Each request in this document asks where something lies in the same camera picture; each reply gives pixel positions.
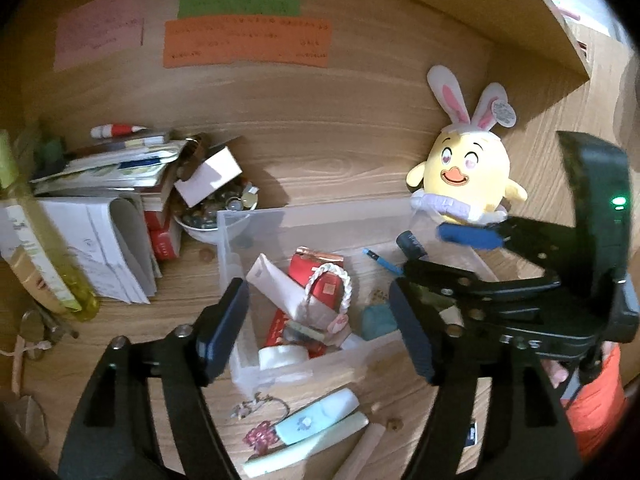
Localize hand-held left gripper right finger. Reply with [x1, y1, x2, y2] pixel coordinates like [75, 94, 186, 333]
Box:
[387, 277, 583, 480]

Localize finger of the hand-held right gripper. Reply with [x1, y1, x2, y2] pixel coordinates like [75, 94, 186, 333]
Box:
[401, 257, 561, 311]
[436, 216, 576, 273]

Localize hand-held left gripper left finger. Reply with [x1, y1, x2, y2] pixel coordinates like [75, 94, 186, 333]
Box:
[57, 277, 251, 480]

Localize clear plastic box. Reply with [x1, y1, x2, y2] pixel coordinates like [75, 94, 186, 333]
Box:
[216, 197, 501, 398]

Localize person's right hand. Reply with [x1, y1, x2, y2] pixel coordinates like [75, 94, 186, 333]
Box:
[542, 359, 572, 389]

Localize teal sponge block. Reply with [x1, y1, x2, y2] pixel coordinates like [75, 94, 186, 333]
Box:
[360, 302, 401, 341]

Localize red packet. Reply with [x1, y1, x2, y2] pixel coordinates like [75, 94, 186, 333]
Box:
[260, 307, 292, 351]

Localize yellow chick plush toy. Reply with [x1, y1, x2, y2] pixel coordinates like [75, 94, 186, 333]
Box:
[405, 64, 528, 226]

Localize white tape roll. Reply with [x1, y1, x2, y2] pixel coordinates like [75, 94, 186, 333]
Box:
[257, 345, 311, 372]

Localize blue pen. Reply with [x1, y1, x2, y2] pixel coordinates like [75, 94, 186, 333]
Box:
[362, 247, 403, 276]

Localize white tube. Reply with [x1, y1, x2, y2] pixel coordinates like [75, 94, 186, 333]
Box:
[245, 253, 341, 331]

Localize red box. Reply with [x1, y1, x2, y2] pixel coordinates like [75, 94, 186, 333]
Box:
[144, 210, 183, 261]

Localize bowl of small metal things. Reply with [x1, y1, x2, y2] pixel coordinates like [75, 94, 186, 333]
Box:
[174, 185, 261, 246]

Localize light blue tube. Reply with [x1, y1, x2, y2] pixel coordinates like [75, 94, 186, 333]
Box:
[272, 387, 361, 446]

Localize wooden stick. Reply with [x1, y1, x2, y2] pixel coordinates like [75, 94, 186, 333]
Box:
[332, 422, 386, 480]

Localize white folded papers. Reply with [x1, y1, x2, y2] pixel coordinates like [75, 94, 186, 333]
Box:
[30, 195, 163, 306]

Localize light green tube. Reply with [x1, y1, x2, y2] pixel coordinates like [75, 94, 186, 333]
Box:
[242, 411, 370, 478]

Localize small cardboard box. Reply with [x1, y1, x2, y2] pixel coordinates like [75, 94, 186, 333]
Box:
[172, 145, 243, 208]

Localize metal clipper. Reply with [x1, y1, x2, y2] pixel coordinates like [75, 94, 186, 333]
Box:
[20, 307, 81, 346]

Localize brown leather item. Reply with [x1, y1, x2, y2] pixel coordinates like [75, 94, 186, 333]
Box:
[177, 132, 211, 181]

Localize stack of books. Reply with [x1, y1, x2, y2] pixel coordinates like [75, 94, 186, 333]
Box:
[30, 132, 188, 211]

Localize yellow-green spray bottle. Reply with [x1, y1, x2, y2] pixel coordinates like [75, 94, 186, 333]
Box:
[0, 130, 101, 322]

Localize pale pink tube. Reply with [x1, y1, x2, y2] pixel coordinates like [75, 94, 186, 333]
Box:
[0, 247, 76, 313]

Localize pink ribbon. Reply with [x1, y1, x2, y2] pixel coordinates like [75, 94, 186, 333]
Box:
[0, 335, 53, 396]

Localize red and white pen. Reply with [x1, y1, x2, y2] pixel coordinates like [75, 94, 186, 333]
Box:
[90, 122, 149, 139]

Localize wooden shelf board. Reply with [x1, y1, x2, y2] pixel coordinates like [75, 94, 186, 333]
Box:
[500, 0, 592, 81]

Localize orange sticky note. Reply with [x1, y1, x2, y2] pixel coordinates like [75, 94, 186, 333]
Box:
[162, 17, 333, 69]

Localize green sticky note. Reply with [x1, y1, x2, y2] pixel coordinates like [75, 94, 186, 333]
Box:
[177, 0, 302, 19]

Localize pink sticky note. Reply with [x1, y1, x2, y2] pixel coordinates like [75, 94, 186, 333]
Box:
[52, 0, 146, 72]

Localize metal keychain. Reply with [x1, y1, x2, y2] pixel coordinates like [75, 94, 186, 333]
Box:
[230, 392, 293, 421]

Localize red gift bag rope handle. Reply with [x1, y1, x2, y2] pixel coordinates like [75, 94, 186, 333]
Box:
[290, 246, 354, 333]

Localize pink flower keychain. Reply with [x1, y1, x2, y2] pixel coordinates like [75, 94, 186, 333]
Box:
[242, 422, 281, 456]

